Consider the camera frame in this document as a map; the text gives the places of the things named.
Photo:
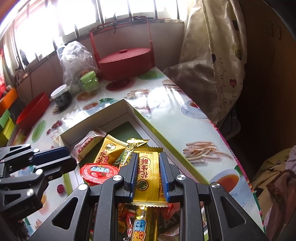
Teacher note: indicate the long gold bar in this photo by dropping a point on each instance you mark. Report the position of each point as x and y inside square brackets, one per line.
[125, 156]
[142, 223]

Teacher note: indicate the red oval bowl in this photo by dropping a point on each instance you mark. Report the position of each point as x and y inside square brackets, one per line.
[33, 112]

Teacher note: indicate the pile of clothes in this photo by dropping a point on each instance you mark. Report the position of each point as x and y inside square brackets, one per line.
[274, 186]

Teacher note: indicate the red basket with handle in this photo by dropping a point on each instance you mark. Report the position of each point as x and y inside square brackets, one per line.
[125, 63]

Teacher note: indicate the long gold bar back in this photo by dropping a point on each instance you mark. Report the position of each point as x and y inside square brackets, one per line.
[142, 223]

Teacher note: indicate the pink jelly cup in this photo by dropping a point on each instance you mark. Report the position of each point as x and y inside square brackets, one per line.
[95, 174]

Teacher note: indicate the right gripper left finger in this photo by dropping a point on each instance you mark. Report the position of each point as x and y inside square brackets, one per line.
[91, 209]

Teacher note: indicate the dark glass jar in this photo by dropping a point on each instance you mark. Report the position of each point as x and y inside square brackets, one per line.
[62, 97]

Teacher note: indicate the clear plastic bag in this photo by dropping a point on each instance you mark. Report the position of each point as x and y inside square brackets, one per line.
[76, 61]

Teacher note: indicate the gold peanut candy pack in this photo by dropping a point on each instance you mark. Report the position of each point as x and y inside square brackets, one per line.
[149, 190]

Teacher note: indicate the small red snack packet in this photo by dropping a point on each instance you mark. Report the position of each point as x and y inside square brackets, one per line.
[122, 217]

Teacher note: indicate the green jar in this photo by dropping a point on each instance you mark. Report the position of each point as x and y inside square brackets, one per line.
[90, 82]

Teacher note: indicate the stacked colourful boxes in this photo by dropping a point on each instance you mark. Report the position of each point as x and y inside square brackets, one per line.
[7, 124]

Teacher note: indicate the long gold bar front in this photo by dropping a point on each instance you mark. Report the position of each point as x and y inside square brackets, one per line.
[125, 156]

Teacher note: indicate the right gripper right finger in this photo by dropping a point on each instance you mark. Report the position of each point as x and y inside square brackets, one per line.
[225, 218]

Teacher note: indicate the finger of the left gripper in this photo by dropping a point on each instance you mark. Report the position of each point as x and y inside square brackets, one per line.
[14, 158]
[39, 180]

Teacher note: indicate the beige patterned curtain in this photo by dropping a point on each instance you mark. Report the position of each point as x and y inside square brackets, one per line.
[213, 56]

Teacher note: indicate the small gold peanut candy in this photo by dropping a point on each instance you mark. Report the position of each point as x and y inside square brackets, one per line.
[110, 150]

